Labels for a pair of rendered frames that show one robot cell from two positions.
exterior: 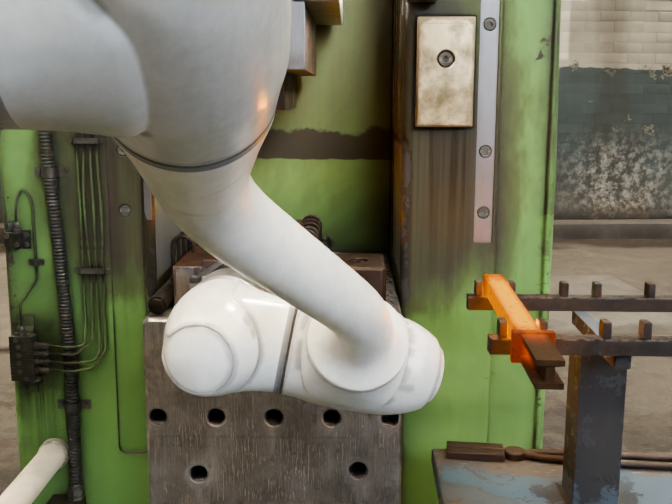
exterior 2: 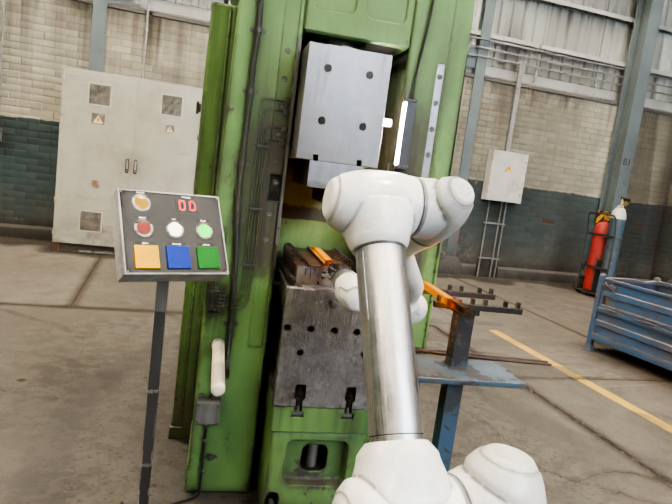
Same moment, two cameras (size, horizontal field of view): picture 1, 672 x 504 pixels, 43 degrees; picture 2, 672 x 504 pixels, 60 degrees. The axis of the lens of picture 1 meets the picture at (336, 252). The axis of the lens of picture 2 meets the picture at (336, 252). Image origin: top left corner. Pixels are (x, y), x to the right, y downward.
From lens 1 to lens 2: 100 cm
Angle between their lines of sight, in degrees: 13
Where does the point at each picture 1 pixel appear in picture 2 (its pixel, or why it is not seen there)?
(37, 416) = (212, 328)
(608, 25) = not seen: hidden behind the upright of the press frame
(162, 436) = (287, 336)
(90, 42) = (441, 225)
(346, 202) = (340, 243)
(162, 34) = (453, 224)
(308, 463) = (345, 350)
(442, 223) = not seen: hidden behind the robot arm
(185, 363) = (354, 299)
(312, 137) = not seen: hidden behind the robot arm
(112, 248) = (258, 255)
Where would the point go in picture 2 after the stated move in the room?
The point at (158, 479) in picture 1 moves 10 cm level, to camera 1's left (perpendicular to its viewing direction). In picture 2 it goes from (283, 354) to (255, 352)
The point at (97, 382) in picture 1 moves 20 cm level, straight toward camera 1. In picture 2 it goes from (242, 314) to (261, 329)
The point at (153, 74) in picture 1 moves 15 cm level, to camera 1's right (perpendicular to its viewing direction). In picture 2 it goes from (444, 230) to (506, 237)
